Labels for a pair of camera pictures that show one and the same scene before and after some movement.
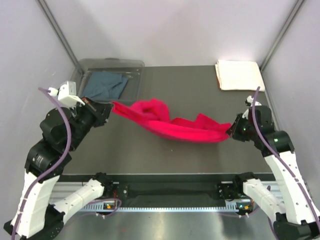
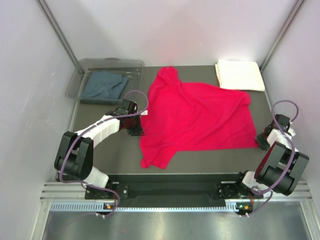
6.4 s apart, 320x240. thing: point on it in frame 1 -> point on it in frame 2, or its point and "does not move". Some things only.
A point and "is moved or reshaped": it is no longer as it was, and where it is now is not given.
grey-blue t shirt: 104,86 does not move
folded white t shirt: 233,75 does not move
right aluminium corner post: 300,2 does not move
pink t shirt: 154,114 is moved or reshaped
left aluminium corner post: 78,67 does not move
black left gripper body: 88,115 -> 134,122
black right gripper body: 242,130 -> 263,144
